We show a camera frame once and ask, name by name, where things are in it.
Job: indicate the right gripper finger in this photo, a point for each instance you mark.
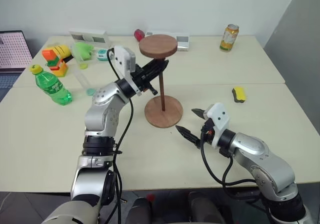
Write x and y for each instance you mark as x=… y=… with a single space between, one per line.
x=199 y=112
x=187 y=134

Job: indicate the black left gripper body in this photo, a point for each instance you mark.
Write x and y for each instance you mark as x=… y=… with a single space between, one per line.
x=142 y=77

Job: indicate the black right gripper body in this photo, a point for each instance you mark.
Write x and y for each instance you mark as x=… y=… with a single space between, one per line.
x=207 y=132

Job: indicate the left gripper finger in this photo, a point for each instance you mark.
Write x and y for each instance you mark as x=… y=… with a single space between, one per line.
x=155 y=63
x=163 y=67

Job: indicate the wooden pole with round top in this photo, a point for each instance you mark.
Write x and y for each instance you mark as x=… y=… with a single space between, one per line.
x=158 y=46

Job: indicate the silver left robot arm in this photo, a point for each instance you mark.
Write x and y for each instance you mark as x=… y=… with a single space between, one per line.
x=100 y=114

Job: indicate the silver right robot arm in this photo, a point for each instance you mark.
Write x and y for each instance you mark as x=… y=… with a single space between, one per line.
x=252 y=146

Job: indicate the round wooden base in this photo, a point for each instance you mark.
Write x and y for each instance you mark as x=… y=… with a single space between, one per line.
x=162 y=120

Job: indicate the red round object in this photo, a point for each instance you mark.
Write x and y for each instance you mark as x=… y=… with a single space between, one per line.
x=139 y=34

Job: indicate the small teal round object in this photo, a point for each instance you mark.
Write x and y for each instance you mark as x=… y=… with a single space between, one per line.
x=102 y=55

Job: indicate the white flat box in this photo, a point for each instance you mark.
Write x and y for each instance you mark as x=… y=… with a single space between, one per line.
x=183 y=42

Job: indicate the yellow and black sponge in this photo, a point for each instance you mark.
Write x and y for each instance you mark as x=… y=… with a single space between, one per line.
x=241 y=94

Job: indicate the clear acrylic container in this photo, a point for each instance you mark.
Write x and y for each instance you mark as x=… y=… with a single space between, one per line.
x=82 y=76

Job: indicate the light green soft toy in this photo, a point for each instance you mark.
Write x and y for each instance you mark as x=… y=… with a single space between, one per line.
x=83 y=50

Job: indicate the white box with grey panels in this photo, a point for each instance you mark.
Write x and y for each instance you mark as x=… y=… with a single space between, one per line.
x=87 y=36

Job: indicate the orange soda can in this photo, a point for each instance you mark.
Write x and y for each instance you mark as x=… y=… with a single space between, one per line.
x=229 y=39

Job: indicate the dark rounded shape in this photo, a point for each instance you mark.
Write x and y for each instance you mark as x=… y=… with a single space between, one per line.
x=140 y=211
x=205 y=209

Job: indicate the yellow striped toy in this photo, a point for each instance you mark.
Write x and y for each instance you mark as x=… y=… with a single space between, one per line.
x=62 y=50

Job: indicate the orange green yellow block toy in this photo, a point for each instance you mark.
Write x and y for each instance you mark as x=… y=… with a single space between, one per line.
x=56 y=62

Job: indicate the green bottle with yellow cap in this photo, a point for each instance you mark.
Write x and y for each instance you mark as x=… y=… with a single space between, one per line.
x=53 y=87

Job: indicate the laptop with pink dotted screen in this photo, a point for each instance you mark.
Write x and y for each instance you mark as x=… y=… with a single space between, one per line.
x=12 y=51

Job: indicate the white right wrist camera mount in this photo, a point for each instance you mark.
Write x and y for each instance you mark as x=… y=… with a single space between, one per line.
x=220 y=116

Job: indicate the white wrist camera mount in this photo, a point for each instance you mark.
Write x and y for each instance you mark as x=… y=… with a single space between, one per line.
x=220 y=116
x=122 y=59

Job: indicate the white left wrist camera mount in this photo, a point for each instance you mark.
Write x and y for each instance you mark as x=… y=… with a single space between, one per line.
x=122 y=59

